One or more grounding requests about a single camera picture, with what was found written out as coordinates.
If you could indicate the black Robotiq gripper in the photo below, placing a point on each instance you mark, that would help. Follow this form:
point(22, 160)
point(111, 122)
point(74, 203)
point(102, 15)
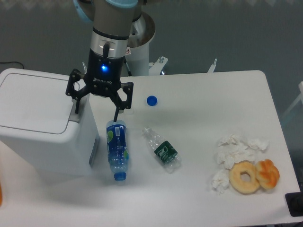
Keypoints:
point(104, 73)

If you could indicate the white push-lid trash can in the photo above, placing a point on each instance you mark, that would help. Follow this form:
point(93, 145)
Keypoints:
point(43, 125)

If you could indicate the white bottle cap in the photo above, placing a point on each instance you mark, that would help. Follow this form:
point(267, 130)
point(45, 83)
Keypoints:
point(130, 111)

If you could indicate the blue plastic bottle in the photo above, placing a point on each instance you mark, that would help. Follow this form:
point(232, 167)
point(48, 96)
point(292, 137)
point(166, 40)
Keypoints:
point(118, 155)

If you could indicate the blue bottle cap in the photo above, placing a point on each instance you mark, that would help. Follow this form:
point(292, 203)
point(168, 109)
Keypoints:
point(151, 100)

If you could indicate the clear bottle green label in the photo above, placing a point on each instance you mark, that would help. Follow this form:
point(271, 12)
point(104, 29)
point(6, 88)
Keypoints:
point(163, 150)

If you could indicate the orange object at left edge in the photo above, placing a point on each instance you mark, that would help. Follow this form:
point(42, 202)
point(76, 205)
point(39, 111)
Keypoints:
point(1, 195)

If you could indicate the large crumpled white tissue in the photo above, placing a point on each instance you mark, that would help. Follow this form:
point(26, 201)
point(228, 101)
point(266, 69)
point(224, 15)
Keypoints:
point(234, 148)

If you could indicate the small crumpled white tissue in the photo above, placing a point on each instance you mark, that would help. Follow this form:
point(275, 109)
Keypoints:
point(220, 181)

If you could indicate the orange glazed twisted bun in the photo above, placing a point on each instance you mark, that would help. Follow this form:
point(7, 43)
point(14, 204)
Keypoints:
point(267, 174)

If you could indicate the black device at edge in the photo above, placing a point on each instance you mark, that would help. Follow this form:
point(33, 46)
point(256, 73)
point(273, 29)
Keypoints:
point(294, 202)

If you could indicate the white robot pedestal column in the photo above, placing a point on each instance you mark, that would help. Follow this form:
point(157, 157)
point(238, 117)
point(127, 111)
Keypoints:
point(138, 50)

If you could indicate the plain ring doughnut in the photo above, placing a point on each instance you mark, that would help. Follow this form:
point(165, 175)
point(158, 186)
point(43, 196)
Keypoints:
point(242, 177)

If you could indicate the white frame at right edge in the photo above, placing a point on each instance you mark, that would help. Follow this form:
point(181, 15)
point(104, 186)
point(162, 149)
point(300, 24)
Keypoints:
point(293, 108)

